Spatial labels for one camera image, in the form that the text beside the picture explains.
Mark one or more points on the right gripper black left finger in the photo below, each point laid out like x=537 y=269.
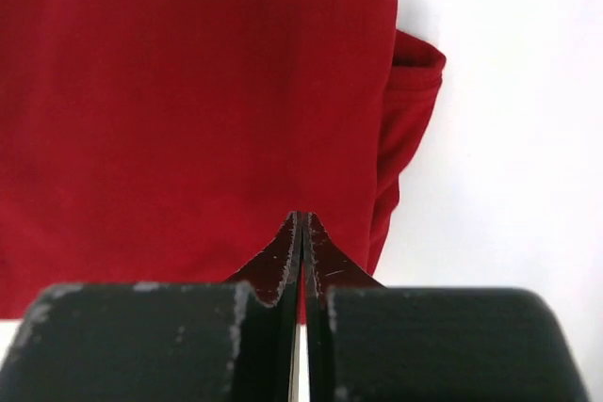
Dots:
x=237 y=340

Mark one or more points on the red t shirt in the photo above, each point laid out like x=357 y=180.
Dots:
x=167 y=140

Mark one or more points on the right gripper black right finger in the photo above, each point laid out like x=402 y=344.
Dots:
x=369 y=342

